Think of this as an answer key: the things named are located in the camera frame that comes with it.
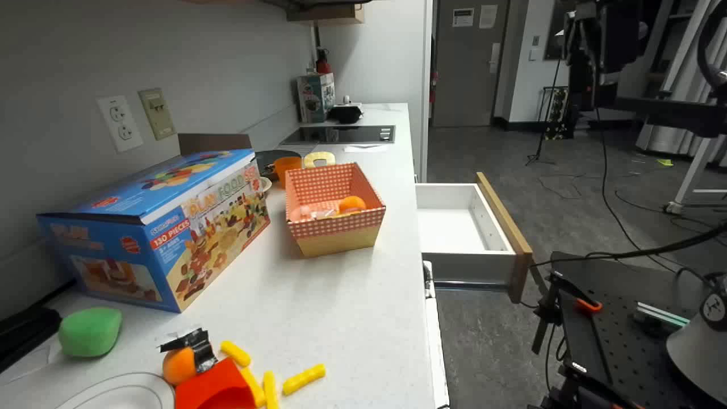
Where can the white drawer with wooden front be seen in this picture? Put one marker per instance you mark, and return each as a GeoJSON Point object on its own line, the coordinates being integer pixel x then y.
{"type": "Point", "coordinates": [463, 228]}

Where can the peach toy food piece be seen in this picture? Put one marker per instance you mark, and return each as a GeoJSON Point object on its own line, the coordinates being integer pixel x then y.
{"type": "Point", "coordinates": [315, 213]}

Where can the green ball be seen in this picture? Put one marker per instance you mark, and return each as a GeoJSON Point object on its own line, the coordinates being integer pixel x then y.
{"type": "Point", "coordinates": [90, 332]}

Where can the teal and white pen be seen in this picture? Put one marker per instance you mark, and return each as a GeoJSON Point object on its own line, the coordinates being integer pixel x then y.
{"type": "Point", "coordinates": [661, 315]}

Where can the orange cup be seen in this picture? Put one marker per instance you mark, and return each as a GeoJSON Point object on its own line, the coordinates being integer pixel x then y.
{"type": "Point", "coordinates": [286, 170]}

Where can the black round gauge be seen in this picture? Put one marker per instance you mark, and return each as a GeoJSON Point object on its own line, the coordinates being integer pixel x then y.
{"type": "Point", "coordinates": [717, 304]}

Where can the beige light switch plate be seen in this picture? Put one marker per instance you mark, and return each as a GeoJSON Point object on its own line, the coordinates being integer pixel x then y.
{"type": "Point", "coordinates": [157, 115]}

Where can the red bottle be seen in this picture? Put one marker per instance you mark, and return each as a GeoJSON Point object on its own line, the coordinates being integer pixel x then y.
{"type": "Point", "coordinates": [324, 65]}

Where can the white bowl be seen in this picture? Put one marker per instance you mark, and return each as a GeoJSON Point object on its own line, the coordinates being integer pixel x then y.
{"type": "Point", "coordinates": [114, 392]}

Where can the blue toy set box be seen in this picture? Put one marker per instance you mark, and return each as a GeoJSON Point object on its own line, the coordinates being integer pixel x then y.
{"type": "Point", "coordinates": [151, 228]}

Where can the black and white toy piece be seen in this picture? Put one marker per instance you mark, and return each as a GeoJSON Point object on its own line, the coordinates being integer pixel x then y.
{"type": "Point", "coordinates": [198, 347]}

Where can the red toy fries container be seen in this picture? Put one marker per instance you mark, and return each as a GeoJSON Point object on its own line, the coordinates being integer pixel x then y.
{"type": "Point", "coordinates": [217, 390]}

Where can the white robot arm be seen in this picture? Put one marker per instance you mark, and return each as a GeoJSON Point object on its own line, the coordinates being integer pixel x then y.
{"type": "Point", "coordinates": [701, 361]}

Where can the yellow round toy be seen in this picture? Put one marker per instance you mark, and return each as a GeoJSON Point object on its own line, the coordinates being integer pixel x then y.
{"type": "Point", "coordinates": [319, 157]}

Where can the white wall outlet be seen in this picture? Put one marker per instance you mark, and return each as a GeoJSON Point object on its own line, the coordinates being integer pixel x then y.
{"type": "Point", "coordinates": [119, 124]}

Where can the yellow toy fry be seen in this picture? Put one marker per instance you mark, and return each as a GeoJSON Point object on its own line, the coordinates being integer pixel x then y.
{"type": "Point", "coordinates": [234, 353]}
{"type": "Point", "coordinates": [304, 378]}
{"type": "Point", "coordinates": [272, 390]}
{"type": "Point", "coordinates": [255, 384]}

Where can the grey metal stand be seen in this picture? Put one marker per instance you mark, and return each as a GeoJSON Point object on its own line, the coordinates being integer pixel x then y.
{"type": "Point", "coordinates": [693, 173]}

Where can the black pot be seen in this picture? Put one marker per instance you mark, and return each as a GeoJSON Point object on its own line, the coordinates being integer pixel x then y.
{"type": "Point", "coordinates": [347, 115]}

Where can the black perforated breadboard table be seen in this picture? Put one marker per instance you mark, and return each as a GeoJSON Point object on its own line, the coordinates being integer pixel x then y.
{"type": "Point", "coordinates": [628, 356]}

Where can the grey door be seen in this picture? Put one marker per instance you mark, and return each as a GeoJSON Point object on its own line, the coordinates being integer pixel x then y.
{"type": "Point", "coordinates": [466, 77]}

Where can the orange toy fruit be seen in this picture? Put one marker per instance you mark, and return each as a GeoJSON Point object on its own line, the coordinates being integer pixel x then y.
{"type": "Point", "coordinates": [179, 366]}

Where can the black tripod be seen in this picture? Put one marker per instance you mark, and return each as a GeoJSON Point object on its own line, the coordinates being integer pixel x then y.
{"type": "Point", "coordinates": [560, 99]}

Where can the orange toy ball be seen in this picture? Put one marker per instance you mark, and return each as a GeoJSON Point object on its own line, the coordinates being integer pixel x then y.
{"type": "Point", "coordinates": [353, 205]}

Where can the dark grey plate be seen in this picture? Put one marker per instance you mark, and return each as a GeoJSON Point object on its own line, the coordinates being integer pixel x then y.
{"type": "Point", "coordinates": [265, 161]}

